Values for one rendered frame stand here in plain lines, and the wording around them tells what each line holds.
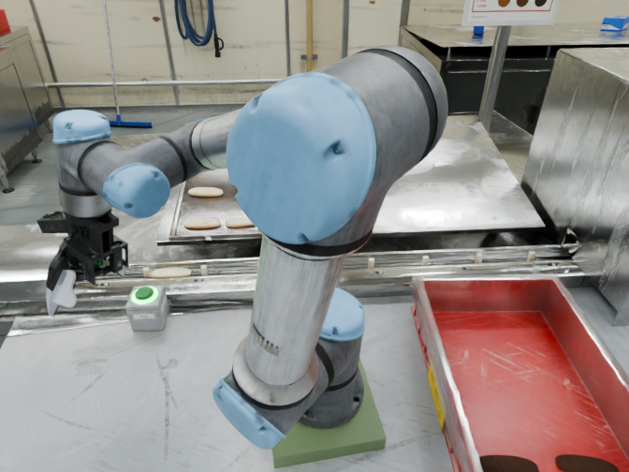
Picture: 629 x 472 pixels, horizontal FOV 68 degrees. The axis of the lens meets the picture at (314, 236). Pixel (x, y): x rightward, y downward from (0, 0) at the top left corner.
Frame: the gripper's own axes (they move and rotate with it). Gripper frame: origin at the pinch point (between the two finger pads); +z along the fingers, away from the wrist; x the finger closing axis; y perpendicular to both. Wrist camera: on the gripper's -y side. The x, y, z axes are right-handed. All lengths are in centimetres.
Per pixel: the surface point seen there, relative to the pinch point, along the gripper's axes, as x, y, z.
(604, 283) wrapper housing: 70, 85, -11
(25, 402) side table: -12.9, -2.3, 20.7
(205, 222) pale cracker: 42.0, -7.6, 6.7
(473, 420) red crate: 25, 70, 3
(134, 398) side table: -2.0, 14.5, 16.5
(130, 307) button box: 9.8, 0.3, 10.2
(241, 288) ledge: 29.6, 14.7, 8.7
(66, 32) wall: 243, -342, 61
